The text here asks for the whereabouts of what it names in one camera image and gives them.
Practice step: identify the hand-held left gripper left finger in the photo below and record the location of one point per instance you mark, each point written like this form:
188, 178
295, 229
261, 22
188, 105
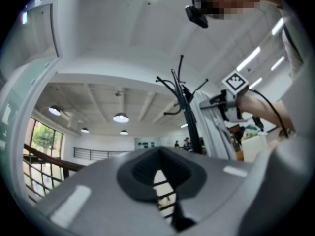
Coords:
105, 193

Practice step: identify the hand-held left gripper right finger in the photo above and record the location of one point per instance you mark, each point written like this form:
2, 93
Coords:
226, 193

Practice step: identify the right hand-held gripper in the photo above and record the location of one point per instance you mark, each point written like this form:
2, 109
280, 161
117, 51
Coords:
235, 82

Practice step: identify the light grey clothes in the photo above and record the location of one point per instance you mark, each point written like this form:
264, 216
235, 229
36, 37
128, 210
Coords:
211, 131

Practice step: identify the black coat rack stand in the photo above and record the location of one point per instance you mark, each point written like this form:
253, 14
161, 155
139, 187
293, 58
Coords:
189, 122

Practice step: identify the person's right forearm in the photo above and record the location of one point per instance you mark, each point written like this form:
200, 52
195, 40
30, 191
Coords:
261, 109

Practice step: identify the black balcony railing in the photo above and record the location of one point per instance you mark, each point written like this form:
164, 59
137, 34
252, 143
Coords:
98, 153

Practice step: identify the green bag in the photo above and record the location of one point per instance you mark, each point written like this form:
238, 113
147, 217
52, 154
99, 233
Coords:
251, 130

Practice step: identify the long ceiling light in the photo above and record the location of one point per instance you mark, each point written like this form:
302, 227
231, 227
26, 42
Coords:
278, 26
256, 83
248, 58
277, 63

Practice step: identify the dome pendant lamp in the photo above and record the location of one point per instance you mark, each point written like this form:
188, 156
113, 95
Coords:
84, 130
54, 110
120, 117
124, 132

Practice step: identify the black railing with brown handrail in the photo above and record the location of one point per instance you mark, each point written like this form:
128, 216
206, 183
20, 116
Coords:
49, 161

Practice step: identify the window with green view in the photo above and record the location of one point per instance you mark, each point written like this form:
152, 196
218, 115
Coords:
45, 138

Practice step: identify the person's light grey shirt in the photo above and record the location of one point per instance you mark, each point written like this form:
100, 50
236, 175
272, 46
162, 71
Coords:
288, 38

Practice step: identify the frosted glass partition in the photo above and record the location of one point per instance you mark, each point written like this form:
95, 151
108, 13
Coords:
24, 45

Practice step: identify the black head-worn camera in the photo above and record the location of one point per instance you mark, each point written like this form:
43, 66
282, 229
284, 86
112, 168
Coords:
196, 16

